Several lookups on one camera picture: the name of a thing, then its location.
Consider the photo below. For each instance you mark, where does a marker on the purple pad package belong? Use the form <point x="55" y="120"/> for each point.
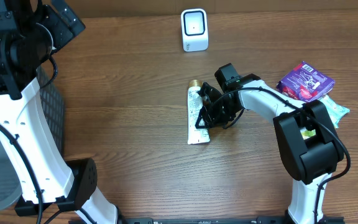
<point x="305" y="83"/>

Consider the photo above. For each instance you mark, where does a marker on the teal wet wipes pack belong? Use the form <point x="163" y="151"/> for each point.
<point x="336" y="112"/>

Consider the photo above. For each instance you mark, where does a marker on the green yellow juice pouch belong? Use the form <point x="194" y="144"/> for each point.
<point x="307" y="134"/>

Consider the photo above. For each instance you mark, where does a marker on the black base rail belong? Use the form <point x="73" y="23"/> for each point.
<point x="258" y="220"/>

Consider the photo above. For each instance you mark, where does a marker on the white barcode scanner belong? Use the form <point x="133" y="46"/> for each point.
<point x="194" y="30"/>

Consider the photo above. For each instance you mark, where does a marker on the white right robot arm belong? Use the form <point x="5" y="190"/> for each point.
<point x="308" y="143"/>

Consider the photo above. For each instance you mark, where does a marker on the white cream tube gold cap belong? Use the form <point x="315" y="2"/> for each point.
<point x="194" y="104"/>

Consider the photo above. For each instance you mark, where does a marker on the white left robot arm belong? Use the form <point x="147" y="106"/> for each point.
<point x="29" y="36"/>

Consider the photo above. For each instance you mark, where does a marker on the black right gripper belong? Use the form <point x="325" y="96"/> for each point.
<point x="215" y="119"/>

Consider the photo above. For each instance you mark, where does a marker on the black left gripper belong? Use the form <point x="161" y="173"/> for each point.
<point x="59" y="37"/>

